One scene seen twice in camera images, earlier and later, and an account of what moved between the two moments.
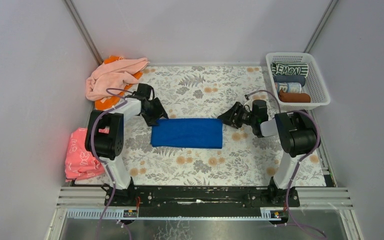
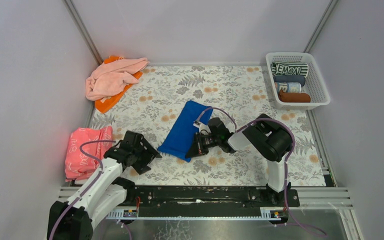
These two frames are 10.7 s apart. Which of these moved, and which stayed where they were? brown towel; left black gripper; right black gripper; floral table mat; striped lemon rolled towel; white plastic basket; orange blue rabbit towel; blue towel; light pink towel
Moved: right black gripper; left black gripper; blue towel
Stayed: striped lemon rolled towel; orange blue rabbit towel; white plastic basket; brown towel; floral table mat; light pink towel
